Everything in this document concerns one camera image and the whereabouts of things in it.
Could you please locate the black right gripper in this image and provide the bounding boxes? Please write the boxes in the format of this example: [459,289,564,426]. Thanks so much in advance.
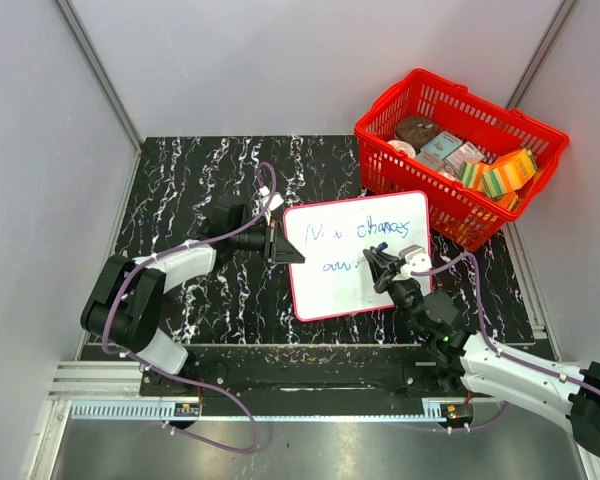
[366,248,424,336]

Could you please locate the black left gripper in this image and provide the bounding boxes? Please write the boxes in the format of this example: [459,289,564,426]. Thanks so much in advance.
[231,218,304,265]

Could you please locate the white blue whiteboard marker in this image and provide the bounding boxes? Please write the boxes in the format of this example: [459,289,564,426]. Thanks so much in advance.
[362,242,388,263]

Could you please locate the pink framed whiteboard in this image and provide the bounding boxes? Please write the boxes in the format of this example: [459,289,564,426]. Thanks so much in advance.
[283,191,431,322]

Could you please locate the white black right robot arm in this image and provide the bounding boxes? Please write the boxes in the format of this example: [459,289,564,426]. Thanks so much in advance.
[363,246,600,458]

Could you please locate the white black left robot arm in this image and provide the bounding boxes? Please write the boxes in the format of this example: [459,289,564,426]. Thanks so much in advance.
[80,187,305,396]

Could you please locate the white tape roll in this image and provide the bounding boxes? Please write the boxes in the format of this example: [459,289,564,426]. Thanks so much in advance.
[388,139,417,158]

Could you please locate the pink white small box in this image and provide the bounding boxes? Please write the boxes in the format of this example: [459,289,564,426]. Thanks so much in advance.
[443,142,485,176]

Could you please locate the yellow green sponge pack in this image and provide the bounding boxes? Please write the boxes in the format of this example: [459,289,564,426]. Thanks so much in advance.
[457,162,489,193]

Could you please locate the teal small box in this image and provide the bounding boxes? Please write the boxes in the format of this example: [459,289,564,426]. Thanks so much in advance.
[421,131,463,160]

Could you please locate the brown round item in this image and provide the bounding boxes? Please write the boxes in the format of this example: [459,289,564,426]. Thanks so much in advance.
[394,115,438,150]

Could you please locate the red plastic shopping basket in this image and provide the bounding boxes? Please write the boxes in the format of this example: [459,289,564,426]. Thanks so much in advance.
[354,69,570,251]

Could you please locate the orange sponge pack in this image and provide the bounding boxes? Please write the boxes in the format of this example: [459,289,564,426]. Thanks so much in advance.
[481,148,537,198]

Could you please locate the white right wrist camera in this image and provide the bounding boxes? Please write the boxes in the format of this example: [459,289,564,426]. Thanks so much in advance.
[398,245,432,279]

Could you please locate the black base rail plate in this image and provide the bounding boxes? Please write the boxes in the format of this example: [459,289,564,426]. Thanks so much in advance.
[139,344,496,401]

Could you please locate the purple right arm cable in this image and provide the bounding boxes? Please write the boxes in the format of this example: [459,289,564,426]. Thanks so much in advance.
[412,252,600,407]

